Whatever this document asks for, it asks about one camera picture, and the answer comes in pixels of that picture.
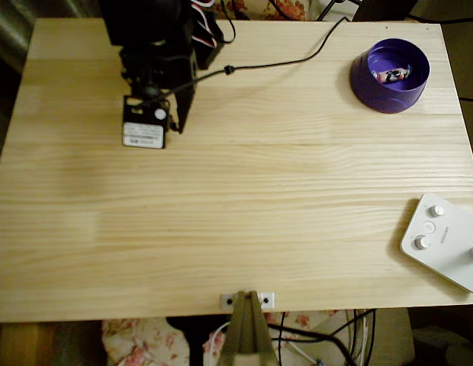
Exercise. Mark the purple bowl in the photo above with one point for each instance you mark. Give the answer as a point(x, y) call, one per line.
point(389, 103)

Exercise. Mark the olive camera stand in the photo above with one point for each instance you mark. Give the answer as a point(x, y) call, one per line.
point(246, 331)

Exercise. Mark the black box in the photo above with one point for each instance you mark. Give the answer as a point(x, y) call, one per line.
point(385, 9)

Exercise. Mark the wooden table leg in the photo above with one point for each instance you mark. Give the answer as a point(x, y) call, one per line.
point(26, 345)

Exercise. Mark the white desk lamp base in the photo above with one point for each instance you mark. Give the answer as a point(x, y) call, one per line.
point(446, 248)

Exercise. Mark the candy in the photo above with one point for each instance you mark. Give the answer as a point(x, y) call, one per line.
point(391, 75)

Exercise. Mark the beige box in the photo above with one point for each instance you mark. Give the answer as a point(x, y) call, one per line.
point(393, 335)

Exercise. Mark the floral fabric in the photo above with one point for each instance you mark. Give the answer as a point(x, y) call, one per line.
point(282, 9)
point(137, 343)

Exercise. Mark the white metal bracket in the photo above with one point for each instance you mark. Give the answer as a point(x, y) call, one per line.
point(269, 299)

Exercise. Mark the black wrist camera white label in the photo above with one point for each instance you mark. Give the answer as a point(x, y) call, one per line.
point(143, 135)

